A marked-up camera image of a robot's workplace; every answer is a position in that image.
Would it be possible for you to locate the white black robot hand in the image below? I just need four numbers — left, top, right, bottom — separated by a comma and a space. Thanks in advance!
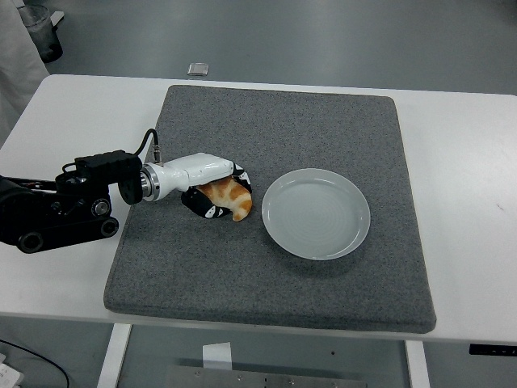
155, 152, 254, 221

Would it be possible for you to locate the golden croissant bread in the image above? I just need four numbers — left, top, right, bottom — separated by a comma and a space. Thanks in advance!
199, 179, 254, 223

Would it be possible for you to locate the pale grey round plate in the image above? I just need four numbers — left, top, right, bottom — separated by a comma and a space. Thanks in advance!
261, 167, 372, 261

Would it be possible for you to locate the grey metal plate with screws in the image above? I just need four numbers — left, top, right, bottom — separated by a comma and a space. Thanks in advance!
167, 365, 367, 388

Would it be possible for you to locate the grey felt mat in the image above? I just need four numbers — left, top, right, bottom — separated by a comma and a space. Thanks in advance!
103, 84, 438, 335

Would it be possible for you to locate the bin with clear liner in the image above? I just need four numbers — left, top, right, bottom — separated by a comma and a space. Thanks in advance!
17, 3, 65, 64

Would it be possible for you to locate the white table leg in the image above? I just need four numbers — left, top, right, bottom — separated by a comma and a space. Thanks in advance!
96, 323, 133, 388
405, 340, 431, 388

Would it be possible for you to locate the person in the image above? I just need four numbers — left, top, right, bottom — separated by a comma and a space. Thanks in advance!
0, 0, 51, 145

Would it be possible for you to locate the white power strip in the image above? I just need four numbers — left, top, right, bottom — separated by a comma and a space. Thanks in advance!
0, 352, 25, 388

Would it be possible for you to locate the black table control panel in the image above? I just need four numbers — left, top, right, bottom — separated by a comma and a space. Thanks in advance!
469, 344, 517, 357

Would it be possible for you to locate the black floor cable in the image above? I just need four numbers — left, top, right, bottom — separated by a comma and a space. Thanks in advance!
0, 338, 71, 388

